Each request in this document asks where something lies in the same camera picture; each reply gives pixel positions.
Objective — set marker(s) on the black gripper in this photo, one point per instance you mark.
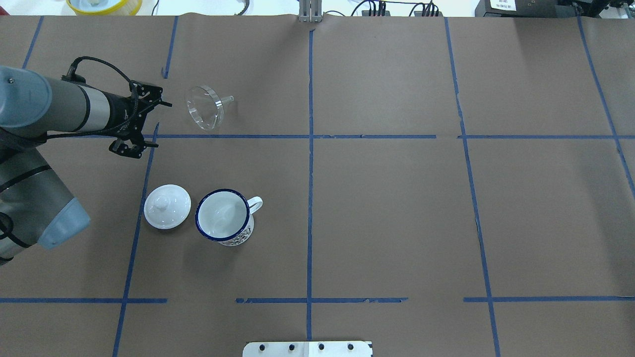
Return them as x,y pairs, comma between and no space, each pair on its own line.
120,113

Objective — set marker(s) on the clear glass funnel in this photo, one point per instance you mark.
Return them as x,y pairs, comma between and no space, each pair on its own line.
206,107

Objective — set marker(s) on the white enamel mug lid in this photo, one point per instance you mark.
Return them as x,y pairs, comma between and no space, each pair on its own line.
167,206

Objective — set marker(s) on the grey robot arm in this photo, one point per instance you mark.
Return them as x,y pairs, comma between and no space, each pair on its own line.
36,206

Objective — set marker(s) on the long horizontal blue tape strip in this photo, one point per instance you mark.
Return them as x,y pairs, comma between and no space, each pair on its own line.
536,137

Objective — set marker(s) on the yellow tape roll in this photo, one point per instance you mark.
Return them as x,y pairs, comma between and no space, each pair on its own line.
105,7

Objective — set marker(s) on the white enamel mug blue rim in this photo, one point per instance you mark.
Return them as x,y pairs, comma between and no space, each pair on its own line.
225,216

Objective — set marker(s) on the long vertical blue tape strip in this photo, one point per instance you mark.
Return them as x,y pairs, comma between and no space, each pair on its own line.
311,160

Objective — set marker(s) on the aluminium frame post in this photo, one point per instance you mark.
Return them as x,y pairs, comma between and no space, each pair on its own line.
310,11

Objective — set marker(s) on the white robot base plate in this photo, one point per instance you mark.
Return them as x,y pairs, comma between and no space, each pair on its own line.
309,349

